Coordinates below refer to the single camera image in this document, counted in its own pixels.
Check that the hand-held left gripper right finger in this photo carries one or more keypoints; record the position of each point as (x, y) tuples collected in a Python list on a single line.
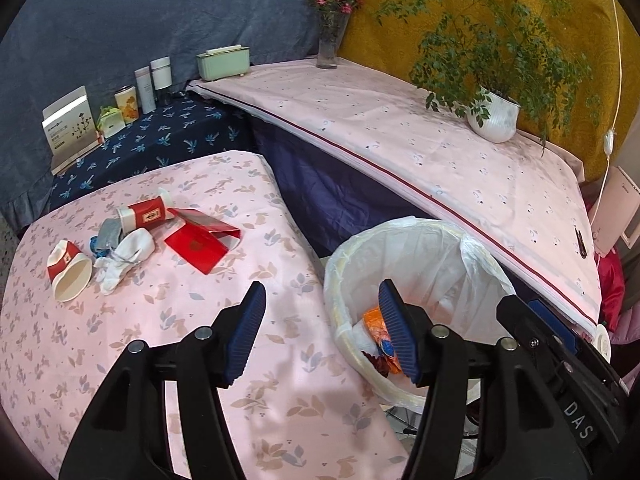
[(400, 340)]

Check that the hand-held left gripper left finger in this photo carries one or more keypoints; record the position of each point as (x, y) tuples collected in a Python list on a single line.
[(245, 340)]

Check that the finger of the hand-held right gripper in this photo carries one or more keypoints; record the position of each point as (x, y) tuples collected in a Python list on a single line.
[(520, 325), (555, 320)]

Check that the orange wrapper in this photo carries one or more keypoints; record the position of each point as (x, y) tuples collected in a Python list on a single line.
[(375, 325)]

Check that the bin with white liner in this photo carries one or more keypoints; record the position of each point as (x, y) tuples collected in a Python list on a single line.
[(425, 260)]

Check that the red envelope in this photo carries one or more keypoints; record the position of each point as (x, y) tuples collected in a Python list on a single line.
[(195, 245)]

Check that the white tissue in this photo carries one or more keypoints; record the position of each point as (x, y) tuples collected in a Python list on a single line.
[(135, 247)]

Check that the red and white paper cup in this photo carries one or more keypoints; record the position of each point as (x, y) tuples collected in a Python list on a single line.
[(147, 215), (70, 275)]

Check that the white round device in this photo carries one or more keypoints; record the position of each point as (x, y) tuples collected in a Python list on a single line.
[(602, 342)]

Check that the red cloth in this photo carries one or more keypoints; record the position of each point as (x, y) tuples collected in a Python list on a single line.
[(610, 280)]

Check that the pink leaf print tablecloth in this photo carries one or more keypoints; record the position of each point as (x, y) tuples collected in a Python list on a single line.
[(150, 320)]

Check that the pink box device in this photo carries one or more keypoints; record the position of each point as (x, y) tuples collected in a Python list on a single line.
[(620, 210)]

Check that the dark purple cloth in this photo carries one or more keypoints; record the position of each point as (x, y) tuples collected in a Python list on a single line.
[(325, 185)]

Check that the small grey cloth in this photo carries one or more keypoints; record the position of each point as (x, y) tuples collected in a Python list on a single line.
[(110, 232)]

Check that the small blue wrapper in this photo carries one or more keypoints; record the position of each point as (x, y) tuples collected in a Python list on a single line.
[(97, 247)]

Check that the pink dotted cloth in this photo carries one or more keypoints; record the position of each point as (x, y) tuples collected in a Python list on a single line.
[(400, 135)]

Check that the green plant in white pot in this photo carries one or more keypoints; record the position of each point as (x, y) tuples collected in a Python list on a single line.
[(492, 117)]

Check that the dark blue floral cloth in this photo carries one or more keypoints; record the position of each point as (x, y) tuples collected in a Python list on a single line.
[(165, 135)]

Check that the small green packet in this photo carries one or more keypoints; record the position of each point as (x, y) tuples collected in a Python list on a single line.
[(110, 122)]

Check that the yellow tin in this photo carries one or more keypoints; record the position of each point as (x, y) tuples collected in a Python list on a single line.
[(125, 105)]

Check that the slim white bottle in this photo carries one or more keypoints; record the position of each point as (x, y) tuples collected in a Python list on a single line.
[(145, 90)]

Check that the wide white bottle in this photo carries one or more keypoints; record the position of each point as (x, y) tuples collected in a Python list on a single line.
[(161, 77)]

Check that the green tissue box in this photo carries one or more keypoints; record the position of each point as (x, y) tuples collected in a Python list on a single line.
[(222, 65)]

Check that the white printed card box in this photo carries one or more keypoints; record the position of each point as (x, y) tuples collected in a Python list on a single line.
[(67, 125)]

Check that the glass vase with pink flowers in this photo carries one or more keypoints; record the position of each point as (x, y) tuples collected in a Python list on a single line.
[(330, 45)]

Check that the yellow backdrop cloth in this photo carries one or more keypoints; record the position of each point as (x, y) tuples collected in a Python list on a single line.
[(575, 0)]

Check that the blue backdrop cloth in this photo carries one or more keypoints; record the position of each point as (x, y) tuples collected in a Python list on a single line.
[(150, 10)]

